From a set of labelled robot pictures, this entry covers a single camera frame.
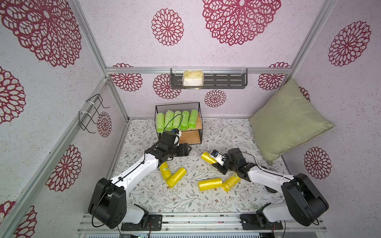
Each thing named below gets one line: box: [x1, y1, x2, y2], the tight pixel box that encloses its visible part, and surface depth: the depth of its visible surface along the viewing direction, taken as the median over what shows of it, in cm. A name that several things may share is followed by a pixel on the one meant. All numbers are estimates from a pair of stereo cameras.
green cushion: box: [249, 78, 335, 166], surface depth 85 cm
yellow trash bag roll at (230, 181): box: [222, 172, 242, 193], surface depth 85 cm
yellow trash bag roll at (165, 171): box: [159, 161, 172, 180], surface depth 89 cm
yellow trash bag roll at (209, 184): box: [197, 178, 223, 192], surface depth 85 cm
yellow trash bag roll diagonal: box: [165, 167, 188, 189], surface depth 89 cm
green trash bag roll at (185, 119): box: [180, 110, 191, 131], surface depth 92 cm
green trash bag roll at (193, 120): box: [188, 109, 198, 129], surface depth 94 cm
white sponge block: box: [182, 69, 205, 87], surface depth 92 cm
